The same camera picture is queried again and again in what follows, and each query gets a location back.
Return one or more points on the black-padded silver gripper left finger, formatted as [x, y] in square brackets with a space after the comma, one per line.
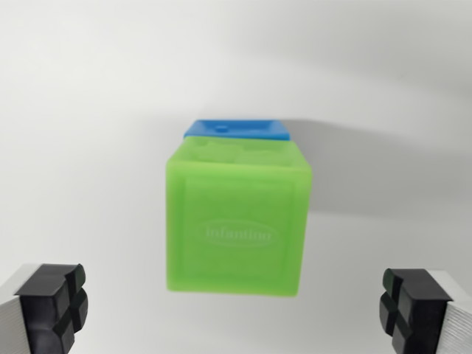
[40, 309]

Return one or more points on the green soft toy cube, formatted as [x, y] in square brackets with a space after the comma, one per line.
[236, 221]

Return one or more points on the blue soft toy cube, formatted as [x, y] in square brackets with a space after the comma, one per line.
[250, 129]

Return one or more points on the black-padded silver gripper right finger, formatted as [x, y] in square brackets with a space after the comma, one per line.
[420, 313]

